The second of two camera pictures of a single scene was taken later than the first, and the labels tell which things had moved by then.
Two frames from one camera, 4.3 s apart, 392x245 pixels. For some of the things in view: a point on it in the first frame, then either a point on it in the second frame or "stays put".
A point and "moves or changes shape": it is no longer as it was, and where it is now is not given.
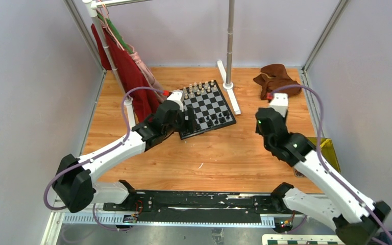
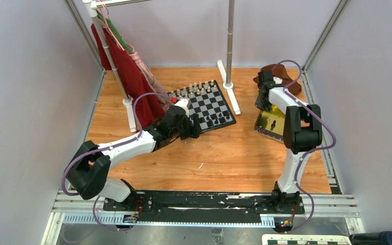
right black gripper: (258, 130) to (261, 106)
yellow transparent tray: (327, 151) moves or changes shape
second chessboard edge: (301, 239) stays put
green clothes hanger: (117, 32) stays put
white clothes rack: (95, 5) stays put
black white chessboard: (211, 109) stays put
